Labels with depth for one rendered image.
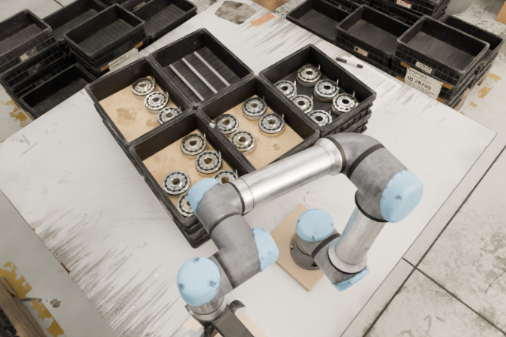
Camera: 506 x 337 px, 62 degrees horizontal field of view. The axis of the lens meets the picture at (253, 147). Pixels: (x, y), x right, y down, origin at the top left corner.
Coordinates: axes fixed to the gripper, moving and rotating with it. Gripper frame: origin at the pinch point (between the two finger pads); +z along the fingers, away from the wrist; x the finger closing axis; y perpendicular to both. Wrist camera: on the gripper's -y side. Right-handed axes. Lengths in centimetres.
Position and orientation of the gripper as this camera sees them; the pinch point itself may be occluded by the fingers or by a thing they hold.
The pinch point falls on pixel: (225, 332)
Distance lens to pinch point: 110.4
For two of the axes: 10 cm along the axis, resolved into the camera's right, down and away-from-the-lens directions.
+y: -7.2, -5.4, 4.4
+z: 0.5, 5.9, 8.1
